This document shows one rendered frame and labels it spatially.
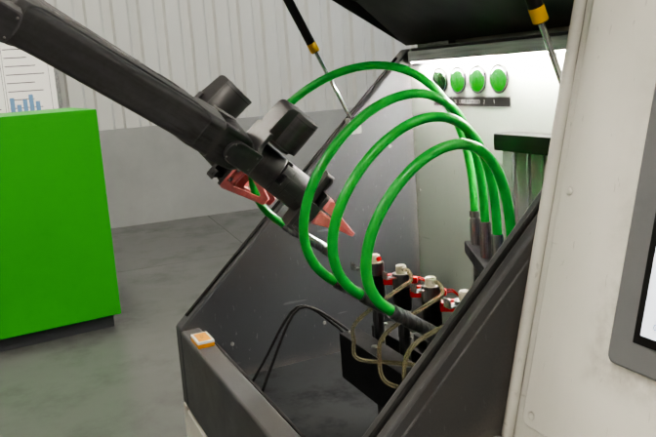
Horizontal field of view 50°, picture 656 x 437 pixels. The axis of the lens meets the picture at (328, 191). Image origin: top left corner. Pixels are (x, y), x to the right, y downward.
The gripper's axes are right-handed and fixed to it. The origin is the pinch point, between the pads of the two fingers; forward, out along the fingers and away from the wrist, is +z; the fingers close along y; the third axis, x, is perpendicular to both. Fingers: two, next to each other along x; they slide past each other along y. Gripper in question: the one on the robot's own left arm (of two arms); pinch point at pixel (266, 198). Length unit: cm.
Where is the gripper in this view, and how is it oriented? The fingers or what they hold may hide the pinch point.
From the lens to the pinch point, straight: 119.5
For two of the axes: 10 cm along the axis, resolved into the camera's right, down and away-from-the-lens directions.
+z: 6.8, 6.9, -2.4
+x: -6.7, 7.2, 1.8
